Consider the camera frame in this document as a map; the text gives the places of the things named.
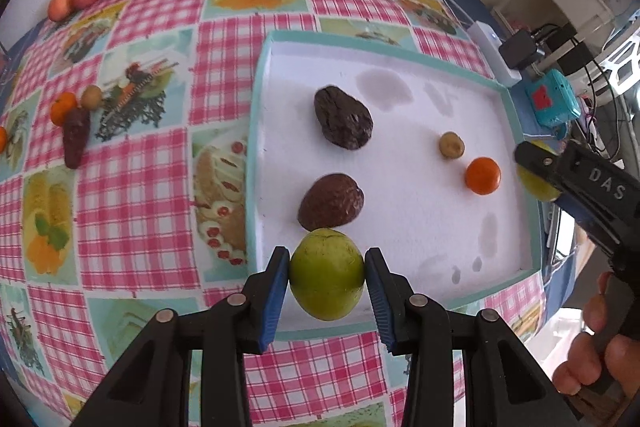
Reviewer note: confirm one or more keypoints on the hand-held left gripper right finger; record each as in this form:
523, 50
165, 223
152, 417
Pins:
382, 302

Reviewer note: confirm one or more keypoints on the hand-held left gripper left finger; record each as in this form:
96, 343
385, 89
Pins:
275, 302

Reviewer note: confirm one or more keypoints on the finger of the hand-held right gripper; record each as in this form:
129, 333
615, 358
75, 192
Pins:
537, 159

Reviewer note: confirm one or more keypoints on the green mango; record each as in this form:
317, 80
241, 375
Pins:
327, 277
537, 187

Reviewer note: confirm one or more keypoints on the orange tangerine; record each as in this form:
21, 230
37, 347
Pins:
483, 175
63, 107
2, 139

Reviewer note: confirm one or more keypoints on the small brown fruit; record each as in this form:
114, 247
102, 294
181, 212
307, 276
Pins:
91, 96
451, 145

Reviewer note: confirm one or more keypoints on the white tray with teal rim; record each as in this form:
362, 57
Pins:
410, 217

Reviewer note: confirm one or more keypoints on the elongated dark brown avocado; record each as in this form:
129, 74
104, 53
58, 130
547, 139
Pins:
75, 142

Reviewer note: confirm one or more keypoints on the person's right hand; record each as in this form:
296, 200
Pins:
575, 364

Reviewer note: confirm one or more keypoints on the teal device with red label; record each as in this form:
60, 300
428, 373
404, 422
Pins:
552, 104

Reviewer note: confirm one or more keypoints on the black power adapter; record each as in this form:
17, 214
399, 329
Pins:
520, 49

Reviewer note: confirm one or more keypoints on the white power strip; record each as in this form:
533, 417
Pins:
492, 52

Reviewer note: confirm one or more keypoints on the white plastic basket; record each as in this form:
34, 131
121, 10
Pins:
625, 62

